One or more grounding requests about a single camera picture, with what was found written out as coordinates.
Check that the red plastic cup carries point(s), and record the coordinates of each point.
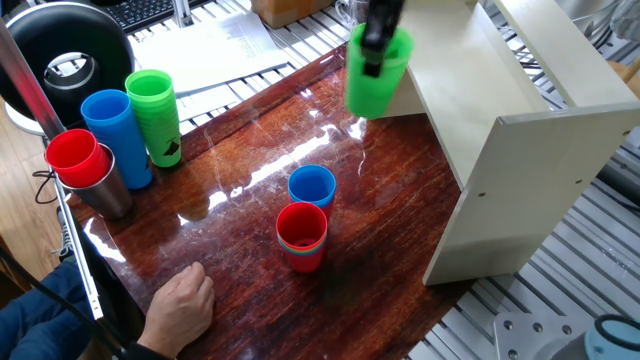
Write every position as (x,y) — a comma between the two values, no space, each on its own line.
(301,222)
(302,262)
(327,207)
(77,157)

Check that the forearm in blue sleeve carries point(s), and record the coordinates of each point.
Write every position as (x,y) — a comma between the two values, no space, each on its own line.
(30,325)

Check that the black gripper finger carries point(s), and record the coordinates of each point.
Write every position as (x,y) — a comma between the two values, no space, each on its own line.
(374,45)
(395,15)

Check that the white paper sheet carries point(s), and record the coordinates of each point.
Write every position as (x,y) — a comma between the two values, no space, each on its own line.
(210,55)

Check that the green plastic cup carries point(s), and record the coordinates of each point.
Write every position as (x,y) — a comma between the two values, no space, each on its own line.
(370,92)
(302,251)

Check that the black keyboard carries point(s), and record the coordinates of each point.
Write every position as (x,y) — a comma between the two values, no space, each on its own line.
(140,12)

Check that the aluminium frame post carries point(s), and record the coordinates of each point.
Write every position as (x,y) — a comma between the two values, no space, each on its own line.
(25,85)

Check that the blue plastic cup stack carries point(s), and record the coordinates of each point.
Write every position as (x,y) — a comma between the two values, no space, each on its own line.
(120,140)

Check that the clear plastic cup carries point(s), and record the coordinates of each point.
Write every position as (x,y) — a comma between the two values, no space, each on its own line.
(350,10)

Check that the person's hand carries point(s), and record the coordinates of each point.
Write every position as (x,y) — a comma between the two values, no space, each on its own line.
(180,310)

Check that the silver vertical pole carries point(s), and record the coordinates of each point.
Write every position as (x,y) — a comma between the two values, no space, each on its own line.
(182,12)

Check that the cardboard box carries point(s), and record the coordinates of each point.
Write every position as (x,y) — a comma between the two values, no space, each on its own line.
(280,12)

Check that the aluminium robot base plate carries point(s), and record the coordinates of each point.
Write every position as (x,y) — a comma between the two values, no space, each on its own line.
(525,335)

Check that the stainless steel cup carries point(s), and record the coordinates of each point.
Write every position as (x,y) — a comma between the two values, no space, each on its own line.
(107,197)

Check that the cream wooden shelf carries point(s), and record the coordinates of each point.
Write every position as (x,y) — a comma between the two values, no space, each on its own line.
(525,200)

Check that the green cup at bottom edge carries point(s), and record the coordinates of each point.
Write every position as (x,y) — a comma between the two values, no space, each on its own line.
(157,125)

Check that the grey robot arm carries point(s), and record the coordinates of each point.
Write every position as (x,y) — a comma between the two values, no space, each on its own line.
(600,345)

